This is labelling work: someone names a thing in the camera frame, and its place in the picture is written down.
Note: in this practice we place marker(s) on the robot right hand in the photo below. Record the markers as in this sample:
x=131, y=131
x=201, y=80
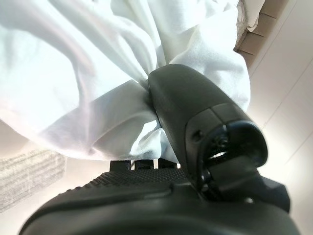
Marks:
x=185, y=98

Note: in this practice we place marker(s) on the white printed garment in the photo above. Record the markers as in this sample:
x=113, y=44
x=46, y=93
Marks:
x=73, y=61

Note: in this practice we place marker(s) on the large grey striped rug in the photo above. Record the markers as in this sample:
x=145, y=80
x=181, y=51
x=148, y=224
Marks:
x=24, y=176

